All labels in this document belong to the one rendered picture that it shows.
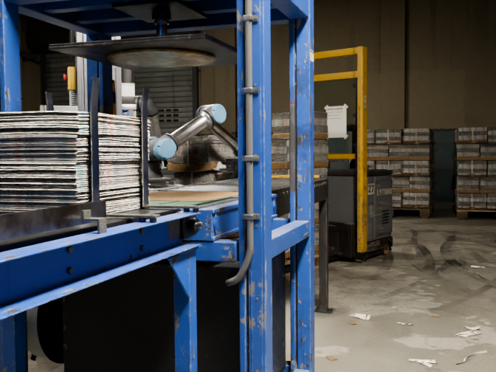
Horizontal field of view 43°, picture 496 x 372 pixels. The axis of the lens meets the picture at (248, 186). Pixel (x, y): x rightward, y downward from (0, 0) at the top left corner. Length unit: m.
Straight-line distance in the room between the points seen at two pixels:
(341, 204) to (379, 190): 0.37
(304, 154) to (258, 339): 0.80
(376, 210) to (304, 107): 3.46
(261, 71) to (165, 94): 10.30
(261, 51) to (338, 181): 3.99
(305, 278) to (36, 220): 1.40
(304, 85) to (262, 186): 0.69
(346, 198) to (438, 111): 5.47
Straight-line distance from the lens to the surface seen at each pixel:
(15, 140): 1.65
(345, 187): 5.67
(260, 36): 1.80
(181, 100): 11.92
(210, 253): 1.83
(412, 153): 9.29
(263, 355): 1.86
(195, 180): 4.23
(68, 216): 1.28
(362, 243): 5.47
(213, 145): 4.13
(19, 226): 1.16
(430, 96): 10.95
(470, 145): 9.23
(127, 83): 3.85
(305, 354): 2.47
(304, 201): 2.36
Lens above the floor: 0.95
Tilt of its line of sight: 3 degrees down
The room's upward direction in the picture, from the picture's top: straight up
